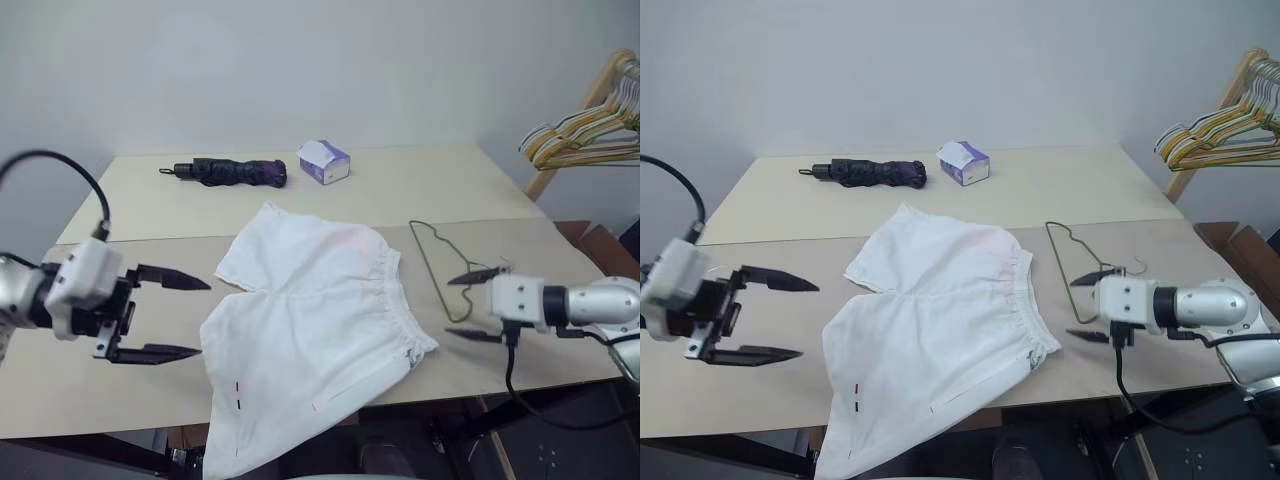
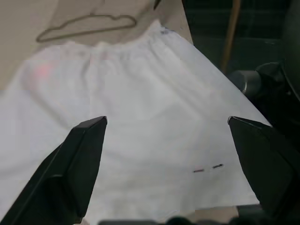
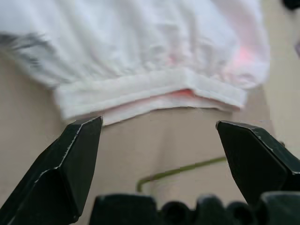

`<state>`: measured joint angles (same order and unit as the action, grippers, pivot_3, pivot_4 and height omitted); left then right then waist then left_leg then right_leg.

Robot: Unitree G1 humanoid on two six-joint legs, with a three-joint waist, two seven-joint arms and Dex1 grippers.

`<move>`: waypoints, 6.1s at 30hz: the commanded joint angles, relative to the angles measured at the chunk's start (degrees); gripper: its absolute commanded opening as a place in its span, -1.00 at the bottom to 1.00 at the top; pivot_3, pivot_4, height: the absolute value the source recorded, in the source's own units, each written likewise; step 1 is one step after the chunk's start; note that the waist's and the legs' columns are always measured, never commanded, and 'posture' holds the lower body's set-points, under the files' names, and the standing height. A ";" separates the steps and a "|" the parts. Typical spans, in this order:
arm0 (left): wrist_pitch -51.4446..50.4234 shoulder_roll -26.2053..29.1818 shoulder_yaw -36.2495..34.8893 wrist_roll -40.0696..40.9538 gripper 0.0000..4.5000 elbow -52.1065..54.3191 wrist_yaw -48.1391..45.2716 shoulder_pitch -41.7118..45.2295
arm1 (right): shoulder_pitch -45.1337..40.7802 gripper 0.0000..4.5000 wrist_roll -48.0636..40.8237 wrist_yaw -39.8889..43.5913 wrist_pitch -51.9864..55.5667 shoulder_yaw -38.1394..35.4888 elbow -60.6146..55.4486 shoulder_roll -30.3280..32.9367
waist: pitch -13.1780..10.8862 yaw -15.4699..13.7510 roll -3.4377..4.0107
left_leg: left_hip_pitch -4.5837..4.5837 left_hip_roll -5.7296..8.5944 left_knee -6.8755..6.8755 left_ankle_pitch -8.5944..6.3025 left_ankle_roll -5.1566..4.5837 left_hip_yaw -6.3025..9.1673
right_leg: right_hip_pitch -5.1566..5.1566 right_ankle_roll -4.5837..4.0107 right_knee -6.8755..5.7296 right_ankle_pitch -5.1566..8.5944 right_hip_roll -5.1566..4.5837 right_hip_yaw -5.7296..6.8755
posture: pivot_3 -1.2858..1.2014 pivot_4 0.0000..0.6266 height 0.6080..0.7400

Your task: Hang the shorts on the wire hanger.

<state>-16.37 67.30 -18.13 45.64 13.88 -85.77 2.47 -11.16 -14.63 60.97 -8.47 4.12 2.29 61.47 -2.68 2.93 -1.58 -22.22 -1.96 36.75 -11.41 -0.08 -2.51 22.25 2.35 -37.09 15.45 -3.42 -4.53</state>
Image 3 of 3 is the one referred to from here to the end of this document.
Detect green wire hanger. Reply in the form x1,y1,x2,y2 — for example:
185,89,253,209
136,156,228,194

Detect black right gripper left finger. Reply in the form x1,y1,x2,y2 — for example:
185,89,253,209
0,115,104,225

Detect white shorts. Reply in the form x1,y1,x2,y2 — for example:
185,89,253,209
0,0,270,126

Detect dark object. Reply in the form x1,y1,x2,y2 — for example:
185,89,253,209
282,0,300,11

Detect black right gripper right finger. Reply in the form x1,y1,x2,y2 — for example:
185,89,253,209
215,120,300,207

